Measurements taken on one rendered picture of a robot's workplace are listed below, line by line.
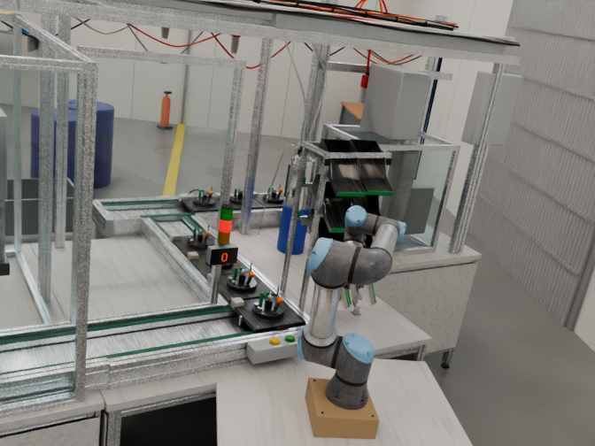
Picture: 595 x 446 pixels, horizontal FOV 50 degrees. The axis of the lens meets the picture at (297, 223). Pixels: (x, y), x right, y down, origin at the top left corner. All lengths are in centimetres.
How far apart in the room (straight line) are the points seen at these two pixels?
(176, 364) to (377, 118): 195
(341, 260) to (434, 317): 237
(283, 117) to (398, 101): 701
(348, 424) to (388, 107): 197
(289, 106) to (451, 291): 676
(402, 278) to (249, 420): 182
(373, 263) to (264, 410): 74
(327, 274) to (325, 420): 55
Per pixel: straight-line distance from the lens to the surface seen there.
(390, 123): 365
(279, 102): 1048
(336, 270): 192
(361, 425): 229
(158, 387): 242
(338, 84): 1058
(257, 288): 294
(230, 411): 234
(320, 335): 217
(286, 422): 233
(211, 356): 249
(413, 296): 400
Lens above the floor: 226
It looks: 20 degrees down
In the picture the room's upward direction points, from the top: 9 degrees clockwise
